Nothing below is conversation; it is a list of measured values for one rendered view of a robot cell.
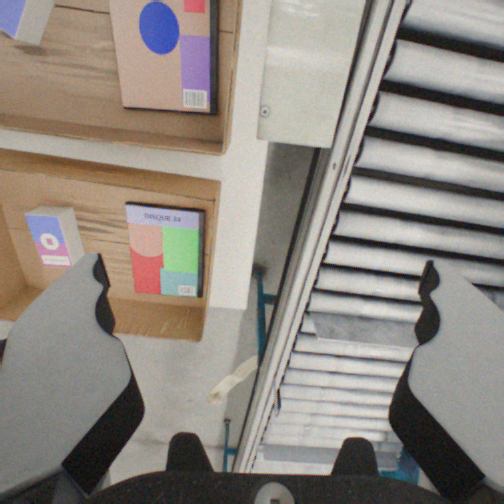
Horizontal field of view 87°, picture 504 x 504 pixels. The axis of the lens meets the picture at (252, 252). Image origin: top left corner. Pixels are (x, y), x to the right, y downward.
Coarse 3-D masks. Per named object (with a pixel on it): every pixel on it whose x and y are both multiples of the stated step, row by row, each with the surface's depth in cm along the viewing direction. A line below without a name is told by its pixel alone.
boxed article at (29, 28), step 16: (0, 0) 30; (16, 0) 30; (32, 0) 30; (48, 0) 32; (0, 16) 30; (16, 16) 30; (32, 16) 32; (48, 16) 34; (16, 32) 31; (32, 32) 33
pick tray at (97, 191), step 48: (0, 192) 45; (48, 192) 45; (96, 192) 45; (144, 192) 45; (192, 192) 38; (0, 240) 47; (96, 240) 49; (0, 288) 48; (144, 336) 49; (192, 336) 51
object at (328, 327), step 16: (320, 320) 60; (336, 320) 61; (352, 320) 62; (368, 320) 63; (384, 320) 64; (320, 336) 56; (336, 336) 56; (352, 336) 57; (368, 336) 58; (384, 336) 59; (400, 336) 60
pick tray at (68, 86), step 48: (96, 0) 33; (240, 0) 27; (0, 48) 35; (48, 48) 35; (96, 48) 35; (0, 96) 38; (48, 96) 38; (96, 96) 38; (144, 144) 33; (192, 144) 37
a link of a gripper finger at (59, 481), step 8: (0, 344) 7; (0, 352) 6; (0, 360) 6; (48, 480) 4; (56, 480) 4; (64, 480) 5; (32, 488) 4; (40, 488) 4; (48, 488) 4; (56, 488) 4; (64, 488) 5; (72, 488) 5; (16, 496) 4; (24, 496) 4; (32, 496) 4; (40, 496) 4; (48, 496) 4; (56, 496) 4; (64, 496) 4; (72, 496) 5; (80, 496) 5
